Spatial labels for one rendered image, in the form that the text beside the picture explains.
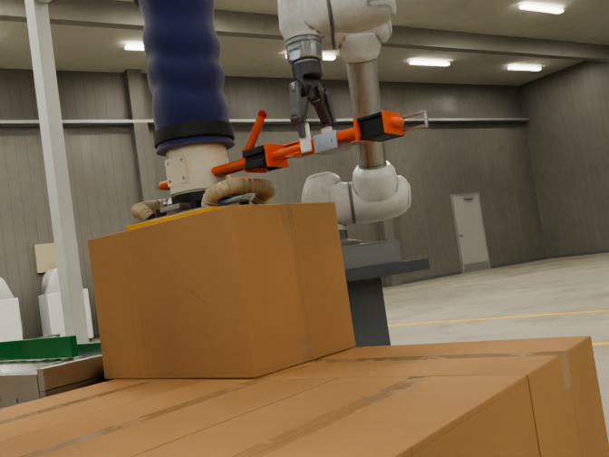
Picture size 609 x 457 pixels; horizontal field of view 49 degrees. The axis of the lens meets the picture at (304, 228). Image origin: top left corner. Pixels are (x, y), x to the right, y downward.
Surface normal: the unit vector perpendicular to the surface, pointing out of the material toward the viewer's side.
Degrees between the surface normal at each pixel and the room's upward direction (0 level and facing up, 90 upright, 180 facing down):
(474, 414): 90
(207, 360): 90
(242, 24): 90
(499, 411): 90
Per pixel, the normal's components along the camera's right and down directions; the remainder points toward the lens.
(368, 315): 0.52, -0.12
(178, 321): -0.64, 0.05
